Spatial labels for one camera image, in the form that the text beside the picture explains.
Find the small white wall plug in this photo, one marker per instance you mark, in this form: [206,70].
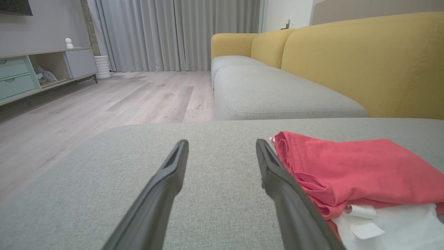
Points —
[288,23]

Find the teal cabinet drawer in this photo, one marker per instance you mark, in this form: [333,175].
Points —
[12,67]
[15,86]

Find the yellow sofa backrest cushion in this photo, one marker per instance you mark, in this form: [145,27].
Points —
[374,62]
[270,48]

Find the white ribbed bin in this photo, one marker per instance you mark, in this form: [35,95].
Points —
[102,66]

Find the grey curtain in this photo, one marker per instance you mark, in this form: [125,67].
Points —
[173,34]

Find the dark television screen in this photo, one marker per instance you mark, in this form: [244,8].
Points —
[15,6]

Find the red white basketball jersey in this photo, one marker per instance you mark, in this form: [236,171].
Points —
[364,170]

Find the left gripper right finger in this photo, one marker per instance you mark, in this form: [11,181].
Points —
[295,215]

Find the low tv cabinet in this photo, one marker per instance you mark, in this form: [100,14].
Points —
[52,52]

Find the yellow sofa armrest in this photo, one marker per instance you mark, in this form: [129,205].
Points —
[232,44]

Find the grey cabinet door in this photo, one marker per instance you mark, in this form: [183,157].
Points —
[81,62]

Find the small white figurine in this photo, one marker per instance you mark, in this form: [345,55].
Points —
[69,43]

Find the toys in cabinet shelf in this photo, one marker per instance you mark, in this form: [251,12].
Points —
[45,76]

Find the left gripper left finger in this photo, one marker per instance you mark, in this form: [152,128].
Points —
[156,208]

